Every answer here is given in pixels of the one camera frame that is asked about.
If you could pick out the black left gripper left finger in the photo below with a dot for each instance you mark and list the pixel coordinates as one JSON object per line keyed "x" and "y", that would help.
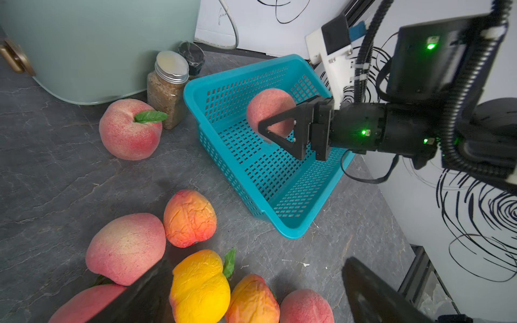
{"x": 146, "y": 300}

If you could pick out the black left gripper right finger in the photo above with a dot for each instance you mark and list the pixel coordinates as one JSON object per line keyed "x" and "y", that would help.
{"x": 372, "y": 300}

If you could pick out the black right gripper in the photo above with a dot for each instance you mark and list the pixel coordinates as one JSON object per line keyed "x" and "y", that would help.
{"x": 315, "y": 123}

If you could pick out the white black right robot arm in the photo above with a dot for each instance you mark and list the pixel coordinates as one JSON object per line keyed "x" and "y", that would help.
{"x": 427, "y": 95}

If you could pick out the teal plastic basket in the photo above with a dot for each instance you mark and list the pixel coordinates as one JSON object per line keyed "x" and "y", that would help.
{"x": 274, "y": 186}

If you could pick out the yellow peach upper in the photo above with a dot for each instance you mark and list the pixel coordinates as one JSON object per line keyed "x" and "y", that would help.
{"x": 200, "y": 289}

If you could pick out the yellow peach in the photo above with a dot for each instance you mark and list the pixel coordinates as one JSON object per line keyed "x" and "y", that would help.
{"x": 200, "y": 289}
{"x": 86, "y": 304}

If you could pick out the yellow peach lower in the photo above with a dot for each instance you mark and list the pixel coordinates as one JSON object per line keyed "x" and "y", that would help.
{"x": 86, "y": 304}

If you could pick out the pink peach centre pile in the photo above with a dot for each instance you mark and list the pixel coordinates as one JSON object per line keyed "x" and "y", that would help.
{"x": 305, "y": 305}

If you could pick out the orange wrinkled peach upper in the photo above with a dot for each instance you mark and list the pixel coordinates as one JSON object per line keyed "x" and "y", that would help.
{"x": 189, "y": 218}

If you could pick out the orange wrinkled peach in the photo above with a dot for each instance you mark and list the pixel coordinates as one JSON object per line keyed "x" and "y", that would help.
{"x": 189, "y": 218}
{"x": 252, "y": 301}

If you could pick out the orange wrinkled peach lower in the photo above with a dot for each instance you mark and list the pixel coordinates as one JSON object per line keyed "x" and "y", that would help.
{"x": 252, "y": 301}

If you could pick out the small dark jar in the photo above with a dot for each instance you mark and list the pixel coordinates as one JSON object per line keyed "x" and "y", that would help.
{"x": 194, "y": 56}

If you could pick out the glass spice jar silver lid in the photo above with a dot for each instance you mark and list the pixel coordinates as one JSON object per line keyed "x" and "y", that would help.
{"x": 165, "y": 86}

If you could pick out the mint green toaster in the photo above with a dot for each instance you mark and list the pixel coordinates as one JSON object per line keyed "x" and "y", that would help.
{"x": 92, "y": 52}

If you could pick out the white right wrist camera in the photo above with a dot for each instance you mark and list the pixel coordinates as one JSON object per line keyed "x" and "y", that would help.
{"x": 330, "y": 45}

